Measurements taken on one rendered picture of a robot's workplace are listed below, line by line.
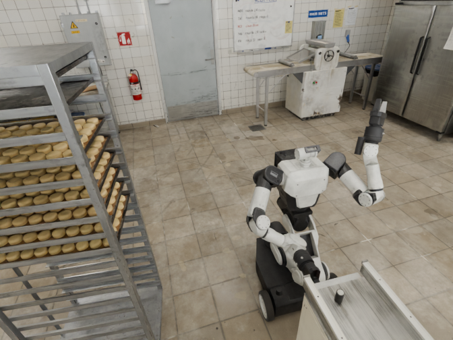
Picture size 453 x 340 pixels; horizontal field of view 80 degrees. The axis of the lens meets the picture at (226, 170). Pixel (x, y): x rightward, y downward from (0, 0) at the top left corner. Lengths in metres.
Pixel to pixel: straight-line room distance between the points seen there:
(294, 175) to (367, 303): 0.67
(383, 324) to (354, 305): 0.11
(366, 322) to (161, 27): 4.63
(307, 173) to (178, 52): 3.89
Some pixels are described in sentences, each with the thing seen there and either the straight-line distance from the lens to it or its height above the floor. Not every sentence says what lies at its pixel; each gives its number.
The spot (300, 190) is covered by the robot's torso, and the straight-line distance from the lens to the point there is 1.59.
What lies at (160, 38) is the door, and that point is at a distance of 5.01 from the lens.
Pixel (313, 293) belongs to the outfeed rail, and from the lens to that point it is 1.28.
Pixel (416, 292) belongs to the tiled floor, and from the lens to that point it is 2.67.
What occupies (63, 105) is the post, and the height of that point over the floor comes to 1.70.
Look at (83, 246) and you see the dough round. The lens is 1.38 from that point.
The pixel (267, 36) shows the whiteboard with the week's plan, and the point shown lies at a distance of 5.44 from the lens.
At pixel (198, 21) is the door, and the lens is 5.08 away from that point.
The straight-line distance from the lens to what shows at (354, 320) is 1.33.
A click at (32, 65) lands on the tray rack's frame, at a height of 1.82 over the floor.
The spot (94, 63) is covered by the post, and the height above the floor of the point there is 1.74.
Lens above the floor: 1.95
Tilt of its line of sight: 32 degrees down
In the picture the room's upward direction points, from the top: 3 degrees counter-clockwise
